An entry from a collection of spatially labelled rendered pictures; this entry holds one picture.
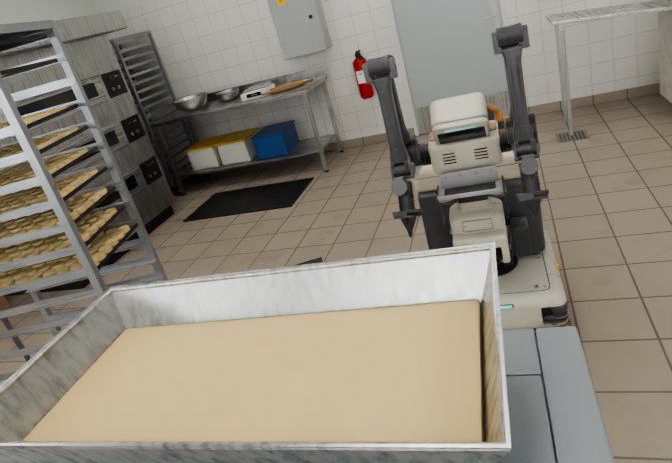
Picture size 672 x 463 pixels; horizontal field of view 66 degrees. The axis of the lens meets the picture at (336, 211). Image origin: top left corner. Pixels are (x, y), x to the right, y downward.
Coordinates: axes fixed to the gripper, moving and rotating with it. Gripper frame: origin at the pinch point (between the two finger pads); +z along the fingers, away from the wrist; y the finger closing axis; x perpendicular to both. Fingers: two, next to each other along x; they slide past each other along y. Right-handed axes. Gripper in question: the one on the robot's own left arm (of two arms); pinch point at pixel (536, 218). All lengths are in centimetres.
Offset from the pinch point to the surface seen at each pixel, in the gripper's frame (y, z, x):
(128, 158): -340, -109, 208
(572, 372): -3, 19, -125
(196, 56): -328, -243, 324
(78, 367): -63, 13, -135
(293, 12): -190, -246, 295
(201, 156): -329, -123, 314
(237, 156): -285, -115, 317
